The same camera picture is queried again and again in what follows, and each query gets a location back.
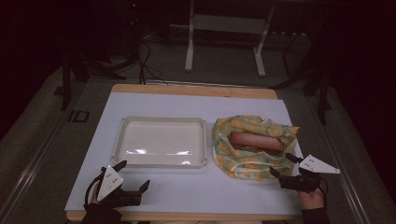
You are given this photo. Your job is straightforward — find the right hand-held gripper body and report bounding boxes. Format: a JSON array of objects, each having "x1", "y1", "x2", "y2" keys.
[{"x1": 278, "y1": 154, "x2": 342, "y2": 194}]

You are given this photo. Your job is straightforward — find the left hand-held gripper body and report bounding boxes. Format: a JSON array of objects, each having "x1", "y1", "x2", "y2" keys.
[{"x1": 92, "y1": 165, "x2": 144, "y2": 209}]

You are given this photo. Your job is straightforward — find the yellow green patterned cloth bag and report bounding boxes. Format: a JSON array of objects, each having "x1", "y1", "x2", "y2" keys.
[{"x1": 211, "y1": 114, "x2": 301, "y2": 183}]

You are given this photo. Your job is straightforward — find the person's left hand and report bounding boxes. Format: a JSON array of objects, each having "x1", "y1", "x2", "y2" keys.
[{"x1": 89, "y1": 188, "x2": 105, "y2": 207}]

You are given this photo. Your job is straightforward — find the person's right hand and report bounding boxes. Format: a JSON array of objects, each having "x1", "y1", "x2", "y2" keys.
[{"x1": 296, "y1": 186, "x2": 327, "y2": 211}]

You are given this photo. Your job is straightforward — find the white table sheet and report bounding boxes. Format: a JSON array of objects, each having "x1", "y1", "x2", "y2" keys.
[{"x1": 64, "y1": 91, "x2": 304, "y2": 217}]

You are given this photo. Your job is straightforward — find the brown rectangular box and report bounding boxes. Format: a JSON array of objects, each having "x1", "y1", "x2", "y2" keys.
[{"x1": 227, "y1": 130, "x2": 290, "y2": 156}]

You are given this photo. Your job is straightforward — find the white plastic tray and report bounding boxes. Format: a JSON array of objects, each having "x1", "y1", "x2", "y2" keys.
[{"x1": 111, "y1": 115, "x2": 208, "y2": 170}]

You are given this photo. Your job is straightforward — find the black metal stand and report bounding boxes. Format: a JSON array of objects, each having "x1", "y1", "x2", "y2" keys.
[{"x1": 51, "y1": 54, "x2": 128, "y2": 112}]

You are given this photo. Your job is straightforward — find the white metal stand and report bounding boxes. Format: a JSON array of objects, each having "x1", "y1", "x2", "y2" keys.
[{"x1": 183, "y1": 0, "x2": 276, "y2": 78}]

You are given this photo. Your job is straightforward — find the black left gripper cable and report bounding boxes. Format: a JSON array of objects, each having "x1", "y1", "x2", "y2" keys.
[{"x1": 83, "y1": 173, "x2": 106, "y2": 207}]

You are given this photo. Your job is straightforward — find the black floor cables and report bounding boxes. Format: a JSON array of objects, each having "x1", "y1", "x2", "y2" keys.
[{"x1": 135, "y1": 39, "x2": 170, "y2": 86}]

